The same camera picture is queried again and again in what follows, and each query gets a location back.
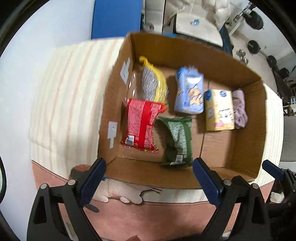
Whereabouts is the blue cartoon tissue pack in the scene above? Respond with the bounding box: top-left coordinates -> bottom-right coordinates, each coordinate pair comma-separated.
174,66 -> 204,115

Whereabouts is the striped table cloth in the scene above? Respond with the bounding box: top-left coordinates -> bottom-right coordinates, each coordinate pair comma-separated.
30,33 -> 283,202

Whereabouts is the barbell on floor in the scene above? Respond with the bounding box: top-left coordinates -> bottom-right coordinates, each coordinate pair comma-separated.
246,8 -> 294,73

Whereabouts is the cardboard milk box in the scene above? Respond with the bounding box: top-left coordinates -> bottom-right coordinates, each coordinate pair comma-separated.
98,32 -> 268,189

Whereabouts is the purple cloth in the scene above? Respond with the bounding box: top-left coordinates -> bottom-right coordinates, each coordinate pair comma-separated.
232,89 -> 248,129

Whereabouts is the chrome dumbbell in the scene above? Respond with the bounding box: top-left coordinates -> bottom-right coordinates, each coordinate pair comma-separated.
236,49 -> 249,65

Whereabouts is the yellow steel scrubber sponge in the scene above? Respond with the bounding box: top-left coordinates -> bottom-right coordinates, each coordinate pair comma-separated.
139,56 -> 168,103

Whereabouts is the blue foam mat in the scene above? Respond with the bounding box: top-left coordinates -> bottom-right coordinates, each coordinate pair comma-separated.
91,0 -> 142,39

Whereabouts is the red wipes packet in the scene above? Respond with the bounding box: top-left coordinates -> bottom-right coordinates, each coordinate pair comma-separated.
121,98 -> 168,153

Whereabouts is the white padded chair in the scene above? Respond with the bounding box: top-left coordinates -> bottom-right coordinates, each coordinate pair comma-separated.
163,11 -> 223,47

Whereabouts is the yellow Vinda tissue pack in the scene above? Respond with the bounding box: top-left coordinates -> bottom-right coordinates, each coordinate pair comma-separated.
204,89 -> 235,131

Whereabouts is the green wipes packet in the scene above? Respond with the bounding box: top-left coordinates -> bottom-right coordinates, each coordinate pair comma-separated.
158,116 -> 193,168

